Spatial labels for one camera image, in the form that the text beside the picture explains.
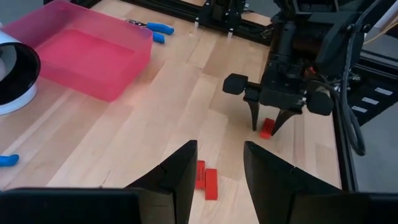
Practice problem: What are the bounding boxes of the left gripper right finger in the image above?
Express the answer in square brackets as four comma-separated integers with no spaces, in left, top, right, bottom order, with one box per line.
[244,141,343,224]

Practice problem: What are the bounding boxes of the pink translucent plastic bin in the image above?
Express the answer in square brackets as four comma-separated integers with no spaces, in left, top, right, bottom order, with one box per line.
[1,0,154,103]

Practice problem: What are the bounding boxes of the white cylindrical lamp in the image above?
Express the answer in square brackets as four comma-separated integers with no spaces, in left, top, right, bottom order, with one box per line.
[0,21,42,117]

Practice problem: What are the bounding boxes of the red eraser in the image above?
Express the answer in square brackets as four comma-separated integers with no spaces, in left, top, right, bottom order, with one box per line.
[195,159,206,190]
[204,168,219,201]
[259,118,276,140]

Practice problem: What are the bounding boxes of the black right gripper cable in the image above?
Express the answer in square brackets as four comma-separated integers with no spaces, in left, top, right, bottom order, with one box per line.
[338,24,368,156]

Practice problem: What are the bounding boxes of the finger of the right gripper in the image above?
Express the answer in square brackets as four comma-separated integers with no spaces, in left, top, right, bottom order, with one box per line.
[271,108,301,137]
[244,98,261,132]

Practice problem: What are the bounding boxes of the blue-handled pliers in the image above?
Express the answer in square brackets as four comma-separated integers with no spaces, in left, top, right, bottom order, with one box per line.
[126,18,175,45]
[0,154,21,168]

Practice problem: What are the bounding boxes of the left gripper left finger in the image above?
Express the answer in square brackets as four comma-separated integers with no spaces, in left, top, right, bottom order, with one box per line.
[124,139,198,224]

